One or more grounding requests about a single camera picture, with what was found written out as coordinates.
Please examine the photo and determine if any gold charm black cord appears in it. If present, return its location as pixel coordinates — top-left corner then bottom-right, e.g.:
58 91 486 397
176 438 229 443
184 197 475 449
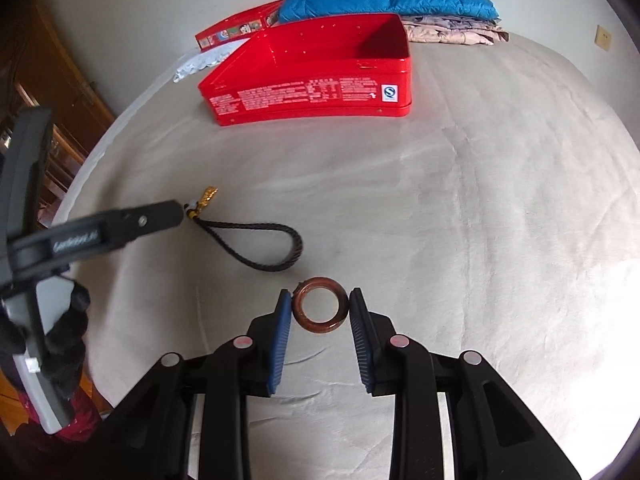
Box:
183 185 305 273

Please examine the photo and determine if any brown wooden ring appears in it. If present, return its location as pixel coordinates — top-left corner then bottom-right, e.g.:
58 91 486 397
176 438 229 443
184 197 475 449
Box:
290 276 350 334

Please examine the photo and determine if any beige bed sheet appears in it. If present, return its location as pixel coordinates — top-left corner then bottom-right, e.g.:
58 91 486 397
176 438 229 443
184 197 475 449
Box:
65 37 639 479

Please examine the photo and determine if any wooden cabinet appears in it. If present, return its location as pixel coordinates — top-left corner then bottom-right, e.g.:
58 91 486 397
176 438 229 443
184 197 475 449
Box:
1 0 115 228

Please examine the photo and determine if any white lace cloth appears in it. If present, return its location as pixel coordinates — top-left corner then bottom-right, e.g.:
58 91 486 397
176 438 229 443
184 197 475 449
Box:
172 39 246 82

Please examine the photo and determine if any red tin box lid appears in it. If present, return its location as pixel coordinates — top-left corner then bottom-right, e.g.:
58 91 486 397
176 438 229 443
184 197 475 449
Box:
195 0 284 52

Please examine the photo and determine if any red open tin box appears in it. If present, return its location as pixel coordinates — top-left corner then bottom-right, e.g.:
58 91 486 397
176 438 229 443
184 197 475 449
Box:
198 13 412 126

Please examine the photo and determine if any floral folded cloth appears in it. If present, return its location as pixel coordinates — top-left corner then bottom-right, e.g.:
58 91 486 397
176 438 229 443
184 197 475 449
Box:
400 15 510 46

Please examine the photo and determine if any beige wall socket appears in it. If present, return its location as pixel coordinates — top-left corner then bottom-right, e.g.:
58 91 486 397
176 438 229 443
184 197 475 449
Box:
594 25 612 52

